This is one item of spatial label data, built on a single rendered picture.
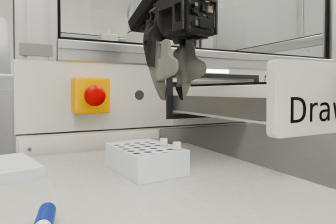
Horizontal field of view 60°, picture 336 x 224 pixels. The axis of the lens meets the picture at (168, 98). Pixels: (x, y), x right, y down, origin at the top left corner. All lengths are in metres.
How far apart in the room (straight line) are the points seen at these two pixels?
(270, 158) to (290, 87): 0.50
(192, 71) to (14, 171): 0.30
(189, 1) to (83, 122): 0.35
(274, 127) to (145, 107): 0.34
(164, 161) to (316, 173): 0.75
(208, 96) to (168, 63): 0.17
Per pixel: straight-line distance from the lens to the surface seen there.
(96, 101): 0.57
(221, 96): 0.55
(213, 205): 0.34
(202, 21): 0.43
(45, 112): 0.63
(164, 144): 0.46
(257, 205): 0.35
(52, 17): 0.65
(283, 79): 0.43
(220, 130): 0.79
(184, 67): 0.48
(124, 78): 0.66
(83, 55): 0.64
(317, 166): 1.09
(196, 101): 0.61
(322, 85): 0.50
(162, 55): 0.45
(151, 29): 0.45
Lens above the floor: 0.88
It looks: 1 degrees down
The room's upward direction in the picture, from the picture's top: straight up
